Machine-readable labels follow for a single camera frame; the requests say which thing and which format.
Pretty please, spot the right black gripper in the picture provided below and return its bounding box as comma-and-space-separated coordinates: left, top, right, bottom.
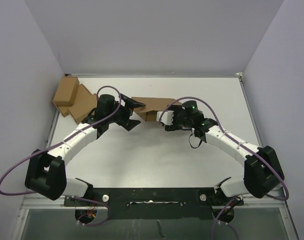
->
165, 106, 193, 130

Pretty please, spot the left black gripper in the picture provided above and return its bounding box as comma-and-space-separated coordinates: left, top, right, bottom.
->
107, 94, 145, 130

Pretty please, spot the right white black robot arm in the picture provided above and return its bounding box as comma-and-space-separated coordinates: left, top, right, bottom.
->
156, 97, 285, 205

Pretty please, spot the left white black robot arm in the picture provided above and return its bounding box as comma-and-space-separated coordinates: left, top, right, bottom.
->
25, 94, 145, 206

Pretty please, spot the flat cardboard piece underneath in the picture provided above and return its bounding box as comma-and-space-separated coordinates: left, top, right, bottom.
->
53, 84, 92, 117

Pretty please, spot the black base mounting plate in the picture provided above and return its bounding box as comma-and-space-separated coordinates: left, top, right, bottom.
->
64, 187, 244, 221

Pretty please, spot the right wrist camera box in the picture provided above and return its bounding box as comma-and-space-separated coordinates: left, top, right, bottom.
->
156, 110, 174, 126

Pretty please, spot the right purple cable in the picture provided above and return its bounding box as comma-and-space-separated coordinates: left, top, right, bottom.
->
158, 96, 289, 240

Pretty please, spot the aluminium frame rail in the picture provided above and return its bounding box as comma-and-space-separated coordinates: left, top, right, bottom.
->
21, 194, 65, 209

